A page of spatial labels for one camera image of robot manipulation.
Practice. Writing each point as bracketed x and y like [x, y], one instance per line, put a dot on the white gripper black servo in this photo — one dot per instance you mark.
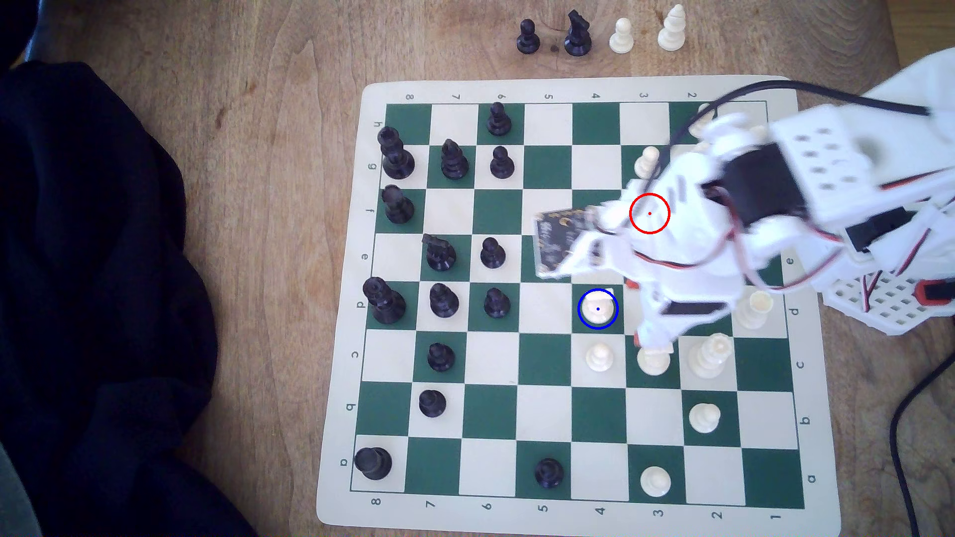
[689, 309]

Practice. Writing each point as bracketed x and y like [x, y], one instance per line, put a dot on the white chess knight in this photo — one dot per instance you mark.
[654, 364]
[598, 309]

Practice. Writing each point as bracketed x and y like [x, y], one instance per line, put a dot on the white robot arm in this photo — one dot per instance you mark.
[821, 149]

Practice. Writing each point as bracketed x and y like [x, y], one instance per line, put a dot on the white chess pawn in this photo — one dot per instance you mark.
[697, 125]
[646, 162]
[704, 419]
[621, 39]
[599, 359]
[655, 482]

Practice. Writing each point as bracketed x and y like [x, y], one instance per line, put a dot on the white chess rook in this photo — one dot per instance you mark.
[753, 313]

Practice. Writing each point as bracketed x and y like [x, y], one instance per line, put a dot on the green cream chess board mat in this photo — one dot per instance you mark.
[522, 388]

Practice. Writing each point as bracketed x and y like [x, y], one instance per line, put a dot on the black chess pawn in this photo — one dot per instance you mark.
[549, 474]
[432, 404]
[527, 39]
[492, 255]
[497, 304]
[502, 164]
[499, 121]
[441, 359]

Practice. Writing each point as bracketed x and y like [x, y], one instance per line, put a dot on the black chess knight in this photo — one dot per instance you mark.
[440, 255]
[577, 39]

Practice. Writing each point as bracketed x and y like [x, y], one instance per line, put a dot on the black chess bishop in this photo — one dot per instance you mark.
[453, 162]

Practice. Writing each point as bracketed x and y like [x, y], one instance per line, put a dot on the black chess king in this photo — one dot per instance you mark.
[385, 304]

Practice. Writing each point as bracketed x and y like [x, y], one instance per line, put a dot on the white chess bishop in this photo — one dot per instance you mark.
[672, 33]

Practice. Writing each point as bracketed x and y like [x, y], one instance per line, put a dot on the black chess rook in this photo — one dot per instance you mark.
[373, 463]

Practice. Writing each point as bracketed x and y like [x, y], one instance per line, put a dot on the black chess queen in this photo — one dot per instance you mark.
[395, 158]

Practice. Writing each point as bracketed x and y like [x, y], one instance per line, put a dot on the black pawn d7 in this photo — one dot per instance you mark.
[444, 302]

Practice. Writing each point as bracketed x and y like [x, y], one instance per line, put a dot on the red black clamp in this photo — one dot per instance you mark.
[932, 292]

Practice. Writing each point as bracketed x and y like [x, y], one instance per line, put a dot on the black bishop f8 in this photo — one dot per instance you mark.
[398, 207]

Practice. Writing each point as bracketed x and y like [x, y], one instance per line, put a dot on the black cloth jacket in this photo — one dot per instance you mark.
[89, 261]

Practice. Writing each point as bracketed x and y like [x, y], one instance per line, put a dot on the gray fabric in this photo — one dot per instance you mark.
[15, 507]

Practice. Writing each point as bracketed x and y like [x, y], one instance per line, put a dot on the dark chair part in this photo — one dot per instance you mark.
[19, 22]

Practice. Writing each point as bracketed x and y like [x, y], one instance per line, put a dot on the black camera circuit board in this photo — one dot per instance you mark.
[559, 239]

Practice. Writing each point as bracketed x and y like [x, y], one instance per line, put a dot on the white perforated base plate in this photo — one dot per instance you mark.
[888, 302]

